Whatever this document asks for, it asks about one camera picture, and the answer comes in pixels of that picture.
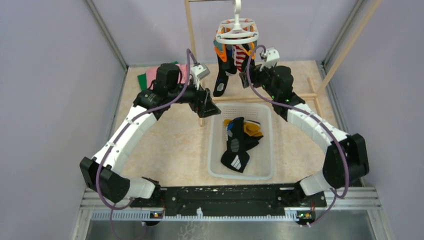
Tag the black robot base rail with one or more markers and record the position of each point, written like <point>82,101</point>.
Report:
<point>250,201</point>

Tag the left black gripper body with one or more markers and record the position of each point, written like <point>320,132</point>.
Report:
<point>198,105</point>

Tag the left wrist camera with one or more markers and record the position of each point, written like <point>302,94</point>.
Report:
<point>199,71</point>

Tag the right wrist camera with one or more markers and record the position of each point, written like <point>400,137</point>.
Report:
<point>270,58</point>

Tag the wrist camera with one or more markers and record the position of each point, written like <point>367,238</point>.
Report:
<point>270,58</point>
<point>199,71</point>

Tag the pink cloth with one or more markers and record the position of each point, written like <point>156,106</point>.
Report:
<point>151,73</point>

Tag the yellow sock with brown stripes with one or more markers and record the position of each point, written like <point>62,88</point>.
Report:
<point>227,122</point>

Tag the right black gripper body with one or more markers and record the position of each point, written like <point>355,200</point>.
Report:
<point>259,76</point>

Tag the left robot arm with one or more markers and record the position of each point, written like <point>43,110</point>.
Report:
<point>171,85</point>

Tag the red white striped sock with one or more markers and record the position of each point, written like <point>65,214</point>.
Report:
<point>240,52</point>

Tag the black sock with grey patches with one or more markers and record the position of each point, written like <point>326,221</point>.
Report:
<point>235,156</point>

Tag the green cloth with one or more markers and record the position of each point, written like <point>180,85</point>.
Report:
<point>142,81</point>

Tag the white plastic basket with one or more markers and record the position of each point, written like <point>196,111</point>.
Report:
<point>261,163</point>

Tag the white round clip hanger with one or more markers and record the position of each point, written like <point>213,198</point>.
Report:
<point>237,31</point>

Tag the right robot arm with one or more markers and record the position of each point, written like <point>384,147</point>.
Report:
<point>346,158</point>

